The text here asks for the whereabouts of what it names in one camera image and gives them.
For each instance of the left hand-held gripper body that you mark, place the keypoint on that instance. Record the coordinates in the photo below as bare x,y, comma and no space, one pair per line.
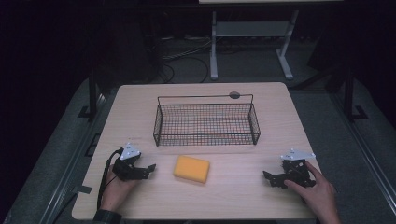
125,169

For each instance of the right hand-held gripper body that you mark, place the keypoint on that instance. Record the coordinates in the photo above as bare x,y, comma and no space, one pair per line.
297,171

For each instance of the person's left hand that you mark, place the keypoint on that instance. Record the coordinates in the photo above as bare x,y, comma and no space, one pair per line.
116,191

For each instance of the person's right hand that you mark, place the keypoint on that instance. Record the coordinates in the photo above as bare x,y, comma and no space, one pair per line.
319,196

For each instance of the yellow sponge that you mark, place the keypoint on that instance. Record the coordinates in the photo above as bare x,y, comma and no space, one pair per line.
191,169

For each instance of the grey round table grommet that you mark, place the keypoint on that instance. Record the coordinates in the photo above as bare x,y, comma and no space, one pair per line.
234,95

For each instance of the white metal stand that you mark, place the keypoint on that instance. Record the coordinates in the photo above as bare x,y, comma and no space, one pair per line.
252,29

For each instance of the metal floor rail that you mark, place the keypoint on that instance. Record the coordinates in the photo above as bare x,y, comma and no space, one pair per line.
364,149
71,161

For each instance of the black metal post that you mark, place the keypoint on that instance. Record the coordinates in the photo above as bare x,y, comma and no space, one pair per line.
92,93
349,93

